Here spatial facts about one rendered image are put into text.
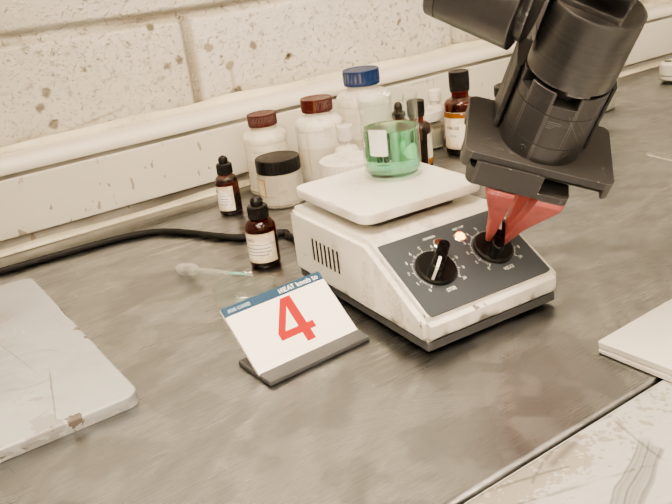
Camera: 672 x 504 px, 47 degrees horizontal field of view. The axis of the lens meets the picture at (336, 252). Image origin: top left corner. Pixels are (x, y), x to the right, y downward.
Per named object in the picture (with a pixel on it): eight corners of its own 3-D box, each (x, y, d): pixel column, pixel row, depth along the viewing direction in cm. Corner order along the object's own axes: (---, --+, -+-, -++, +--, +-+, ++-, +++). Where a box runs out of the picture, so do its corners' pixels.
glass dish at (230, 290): (257, 288, 71) (254, 265, 70) (292, 304, 66) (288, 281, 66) (204, 309, 68) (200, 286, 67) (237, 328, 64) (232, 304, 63)
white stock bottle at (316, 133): (358, 179, 99) (349, 94, 95) (319, 191, 96) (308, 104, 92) (332, 172, 104) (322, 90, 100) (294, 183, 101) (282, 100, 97)
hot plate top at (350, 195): (486, 189, 64) (485, 179, 64) (365, 228, 59) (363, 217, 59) (402, 164, 74) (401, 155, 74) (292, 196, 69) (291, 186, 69)
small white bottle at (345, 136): (364, 191, 94) (357, 126, 91) (339, 194, 94) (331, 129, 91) (362, 184, 97) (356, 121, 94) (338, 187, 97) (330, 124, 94)
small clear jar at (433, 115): (405, 149, 110) (402, 113, 108) (425, 141, 113) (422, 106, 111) (431, 153, 107) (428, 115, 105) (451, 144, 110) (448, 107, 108)
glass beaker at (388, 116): (427, 184, 66) (420, 89, 63) (364, 191, 66) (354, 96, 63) (421, 165, 71) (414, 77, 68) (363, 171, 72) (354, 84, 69)
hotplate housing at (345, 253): (561, 303, 61) (560, 207, 58) (427, 359, 55) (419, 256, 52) (399, 233, 79) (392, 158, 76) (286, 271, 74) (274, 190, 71)
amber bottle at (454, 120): (457, 146, 109) (453, 67, 105) (485, 148, 106) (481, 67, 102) (440, 154, 106) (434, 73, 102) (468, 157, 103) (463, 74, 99)
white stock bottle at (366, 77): (391, 172, 100) (382, 71, 96) (337, 174, 102) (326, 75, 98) (401, 157, 107) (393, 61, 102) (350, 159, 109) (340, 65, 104)
